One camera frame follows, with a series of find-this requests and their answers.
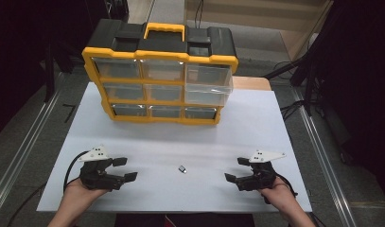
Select clear plastic drawer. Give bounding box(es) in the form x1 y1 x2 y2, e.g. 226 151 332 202
184 63 235 107

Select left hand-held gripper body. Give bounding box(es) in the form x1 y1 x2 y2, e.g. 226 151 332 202
78 144 126 192

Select person's right hand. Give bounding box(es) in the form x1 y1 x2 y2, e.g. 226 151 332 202
257 176 297 218

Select person's dark clothing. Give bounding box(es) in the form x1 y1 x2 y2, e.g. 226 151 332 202
114 213 256 227

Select aluminium floor rail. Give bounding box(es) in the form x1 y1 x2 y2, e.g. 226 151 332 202
0 89 61 220
292 89 359 227

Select black floor cables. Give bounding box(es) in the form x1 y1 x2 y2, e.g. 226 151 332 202
263 60 309 122

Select thin black hanging cable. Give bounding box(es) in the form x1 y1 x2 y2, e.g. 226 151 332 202
194 0 204 30

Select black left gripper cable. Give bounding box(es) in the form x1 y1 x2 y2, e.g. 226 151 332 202
62 150 90 194

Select person's left hand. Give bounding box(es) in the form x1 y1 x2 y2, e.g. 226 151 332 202
61 178 110 217

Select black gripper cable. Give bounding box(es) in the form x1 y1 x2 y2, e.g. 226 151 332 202
272 171 299 199
62 150 90 194

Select black metal stand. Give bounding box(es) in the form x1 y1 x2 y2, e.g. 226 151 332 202
289 31 322 117
43 39 57 103

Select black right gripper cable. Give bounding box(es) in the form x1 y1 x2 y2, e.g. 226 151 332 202
272 171 299 199

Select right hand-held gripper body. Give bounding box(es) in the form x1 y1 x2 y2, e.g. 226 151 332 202
235 149 288 192

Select yellow black drawer organizer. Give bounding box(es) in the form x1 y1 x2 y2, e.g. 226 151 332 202
81 18 239 126

